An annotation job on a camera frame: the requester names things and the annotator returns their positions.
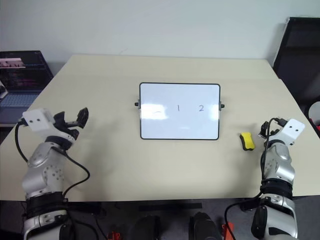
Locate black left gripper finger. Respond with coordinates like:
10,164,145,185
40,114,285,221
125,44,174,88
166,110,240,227
66,107,90,129
53,111,67,124

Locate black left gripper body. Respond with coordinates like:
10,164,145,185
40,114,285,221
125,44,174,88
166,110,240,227
53,119,81,141

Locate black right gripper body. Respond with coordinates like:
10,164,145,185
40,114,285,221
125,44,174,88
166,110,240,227
259,120,284,141

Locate yellow whiteboard eraser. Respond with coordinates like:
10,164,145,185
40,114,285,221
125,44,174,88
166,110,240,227
238,132,256,152

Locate white round object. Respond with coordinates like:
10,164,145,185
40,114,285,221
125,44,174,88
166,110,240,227
308,100,320,124

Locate open laptop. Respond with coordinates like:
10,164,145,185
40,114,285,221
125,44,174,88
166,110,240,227
0,50,55,125

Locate black chair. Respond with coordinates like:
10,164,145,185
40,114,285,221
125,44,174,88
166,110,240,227
272,16,320,112

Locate small black-framed whiteboard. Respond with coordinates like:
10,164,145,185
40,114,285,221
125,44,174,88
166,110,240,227
132,82,226,141

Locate dark rounded shape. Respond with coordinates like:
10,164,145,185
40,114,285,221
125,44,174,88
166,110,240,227
188,211,223,240

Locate black bar under table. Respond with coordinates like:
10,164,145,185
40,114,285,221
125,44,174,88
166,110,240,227
138,202,203,211

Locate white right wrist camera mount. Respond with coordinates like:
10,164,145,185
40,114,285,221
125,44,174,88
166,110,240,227
268,118,306,147

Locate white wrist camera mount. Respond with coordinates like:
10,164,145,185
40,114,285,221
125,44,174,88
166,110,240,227
21,107,74,141
268,118,306,147

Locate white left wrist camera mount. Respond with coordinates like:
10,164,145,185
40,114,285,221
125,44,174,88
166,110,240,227
21,107,74,141

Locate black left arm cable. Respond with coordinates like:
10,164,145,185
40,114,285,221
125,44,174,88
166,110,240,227
14,119,91,199

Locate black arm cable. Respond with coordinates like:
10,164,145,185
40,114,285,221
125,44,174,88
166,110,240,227
223,117,279,240
14,119,91,199

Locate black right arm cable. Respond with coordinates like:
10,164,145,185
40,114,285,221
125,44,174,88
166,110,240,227
223,117,279,240

